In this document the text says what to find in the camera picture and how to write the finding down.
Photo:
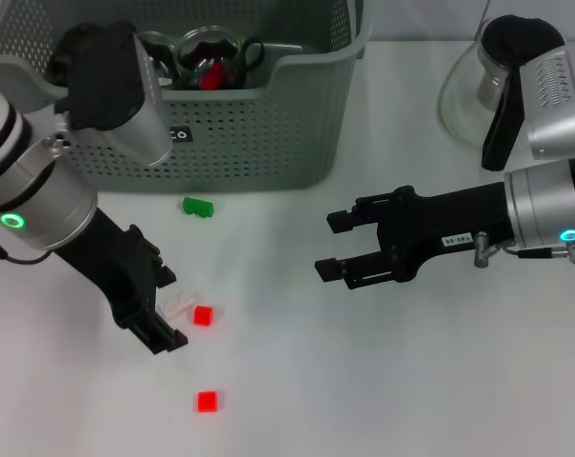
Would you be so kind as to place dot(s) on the small red cube brick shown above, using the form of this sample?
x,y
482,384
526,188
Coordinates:
x,y
203,315
206,401

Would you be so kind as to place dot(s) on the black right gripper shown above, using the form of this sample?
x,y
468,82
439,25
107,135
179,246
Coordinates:
x,y
435,224

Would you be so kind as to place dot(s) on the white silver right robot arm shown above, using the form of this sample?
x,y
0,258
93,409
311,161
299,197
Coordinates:
x,y
544,209

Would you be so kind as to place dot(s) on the white two-stud brick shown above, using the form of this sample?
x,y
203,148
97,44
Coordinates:
x,y
180,302

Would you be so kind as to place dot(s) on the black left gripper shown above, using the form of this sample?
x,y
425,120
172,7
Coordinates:
x,y
116,266

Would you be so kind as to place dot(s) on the dark red curved brick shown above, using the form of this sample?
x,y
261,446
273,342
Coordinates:
x,y
213,76

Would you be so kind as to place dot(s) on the glass teacup with black sleeve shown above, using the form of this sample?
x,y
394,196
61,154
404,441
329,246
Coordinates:
x,y
235,52
166,78

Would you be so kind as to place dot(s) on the grey perforated storage bin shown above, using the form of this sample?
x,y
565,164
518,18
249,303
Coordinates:
x,y
268,143

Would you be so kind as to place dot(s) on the right gripper silver metal fitting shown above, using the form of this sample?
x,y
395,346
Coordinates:
x,y
481,251

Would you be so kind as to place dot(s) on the green toy brick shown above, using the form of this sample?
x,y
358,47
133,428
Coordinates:
x,y
199,207

